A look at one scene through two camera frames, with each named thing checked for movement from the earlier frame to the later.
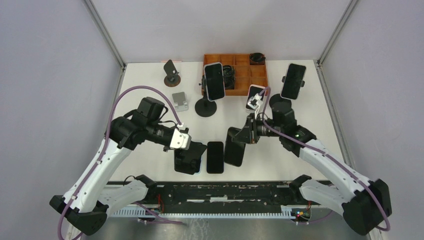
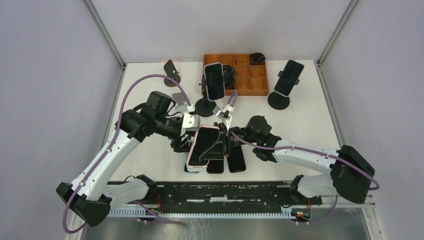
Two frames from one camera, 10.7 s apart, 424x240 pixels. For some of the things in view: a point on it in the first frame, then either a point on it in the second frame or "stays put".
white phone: x=253 y=90 → x=205 y=137
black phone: x=215 y=157 stays put
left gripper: x=192 y=143 → x=184 y=146
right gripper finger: x=243 y=136 → x=216 y=151
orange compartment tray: x=245 y=74 stays put
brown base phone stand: x=172 y=79 stays put
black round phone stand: x=204 y=107 stays put
